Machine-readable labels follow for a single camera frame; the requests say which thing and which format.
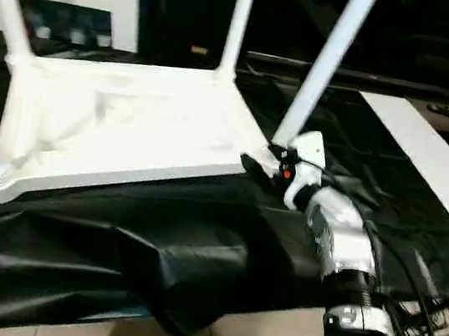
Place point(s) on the white plastic table top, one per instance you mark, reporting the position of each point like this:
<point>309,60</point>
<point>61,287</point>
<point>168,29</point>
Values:
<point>130,120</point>

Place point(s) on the black bar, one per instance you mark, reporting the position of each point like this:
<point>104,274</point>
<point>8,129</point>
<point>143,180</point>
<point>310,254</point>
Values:
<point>324,68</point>

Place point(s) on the black plastic mat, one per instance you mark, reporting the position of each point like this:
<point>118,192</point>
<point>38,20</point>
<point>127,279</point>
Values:
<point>154,242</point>

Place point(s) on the small yellow tag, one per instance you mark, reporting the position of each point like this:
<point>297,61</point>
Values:
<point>199,49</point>

